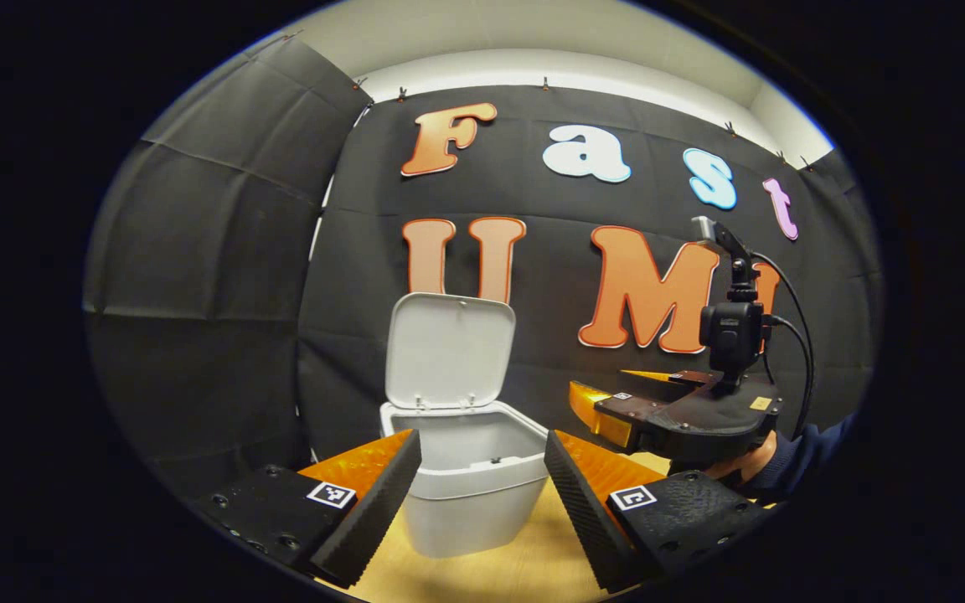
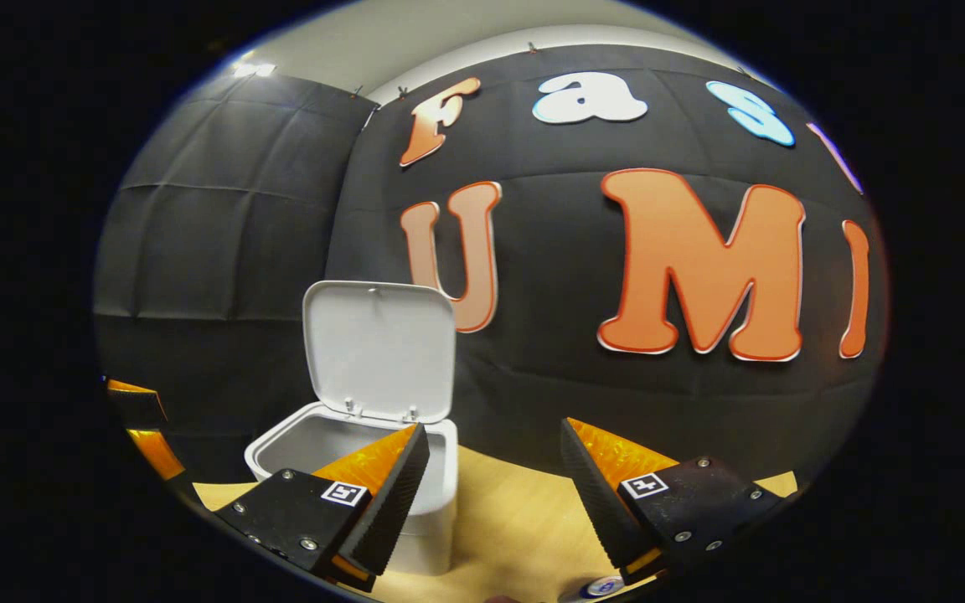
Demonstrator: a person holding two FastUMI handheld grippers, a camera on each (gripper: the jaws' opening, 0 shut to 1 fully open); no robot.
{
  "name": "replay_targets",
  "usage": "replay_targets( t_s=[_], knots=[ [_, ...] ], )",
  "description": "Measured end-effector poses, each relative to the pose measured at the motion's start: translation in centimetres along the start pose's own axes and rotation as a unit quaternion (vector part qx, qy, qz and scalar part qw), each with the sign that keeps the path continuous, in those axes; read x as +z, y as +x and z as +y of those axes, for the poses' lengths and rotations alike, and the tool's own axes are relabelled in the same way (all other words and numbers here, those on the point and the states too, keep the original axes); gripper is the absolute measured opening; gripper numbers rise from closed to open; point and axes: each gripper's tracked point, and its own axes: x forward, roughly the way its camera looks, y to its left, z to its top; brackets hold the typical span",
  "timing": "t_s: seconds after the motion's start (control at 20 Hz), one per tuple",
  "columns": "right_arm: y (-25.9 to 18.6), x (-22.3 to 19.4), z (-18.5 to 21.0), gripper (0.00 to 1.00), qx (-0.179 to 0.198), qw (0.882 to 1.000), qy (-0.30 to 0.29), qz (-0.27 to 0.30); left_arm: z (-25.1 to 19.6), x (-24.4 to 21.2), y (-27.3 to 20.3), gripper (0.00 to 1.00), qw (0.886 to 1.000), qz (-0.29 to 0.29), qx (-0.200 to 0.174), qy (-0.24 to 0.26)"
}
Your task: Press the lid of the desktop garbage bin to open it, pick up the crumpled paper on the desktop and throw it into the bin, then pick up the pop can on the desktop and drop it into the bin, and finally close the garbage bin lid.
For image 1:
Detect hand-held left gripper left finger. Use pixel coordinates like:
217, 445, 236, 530
198, 429, 423, 589

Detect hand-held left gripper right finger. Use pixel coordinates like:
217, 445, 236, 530
544, 430, 777, 594

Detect white desktop garbage bin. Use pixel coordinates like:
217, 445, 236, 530
379, 292, 550, 559

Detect black backdrop cloth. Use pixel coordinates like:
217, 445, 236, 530
83, 38, 881, 503

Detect black cable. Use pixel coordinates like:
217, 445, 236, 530
766, 315, 812, 369
751, 251, 816, 438

